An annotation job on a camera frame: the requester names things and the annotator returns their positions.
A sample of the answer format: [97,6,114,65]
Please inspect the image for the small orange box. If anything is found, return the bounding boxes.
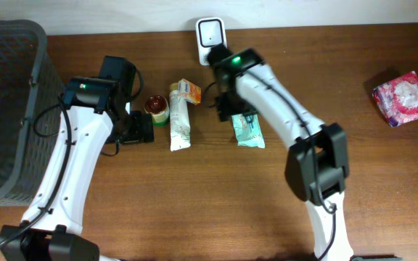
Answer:
[178,78,202,105]

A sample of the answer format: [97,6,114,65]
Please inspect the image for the white barcode scanner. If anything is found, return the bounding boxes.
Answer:
[195,17,228,66]

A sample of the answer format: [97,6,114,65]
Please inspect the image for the green lid jar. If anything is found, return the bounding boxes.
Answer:
[144,95,170,126]

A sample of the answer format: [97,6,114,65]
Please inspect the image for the red purple tissue pack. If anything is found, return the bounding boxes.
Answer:
[372,71,418,128]

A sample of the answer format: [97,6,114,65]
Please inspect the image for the teal wipes packet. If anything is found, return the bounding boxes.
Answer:
[231,114,266,149]

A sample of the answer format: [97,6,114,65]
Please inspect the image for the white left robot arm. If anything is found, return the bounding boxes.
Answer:
[0,56,155,260]

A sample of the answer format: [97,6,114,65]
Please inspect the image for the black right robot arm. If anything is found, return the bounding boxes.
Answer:
[207,44,354,260]

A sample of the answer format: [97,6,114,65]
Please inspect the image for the white cream tube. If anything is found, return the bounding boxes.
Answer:
[169,83,191,152]

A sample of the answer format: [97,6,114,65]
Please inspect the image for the grey plastic mesh basket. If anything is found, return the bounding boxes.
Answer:
[0,20,64,206]

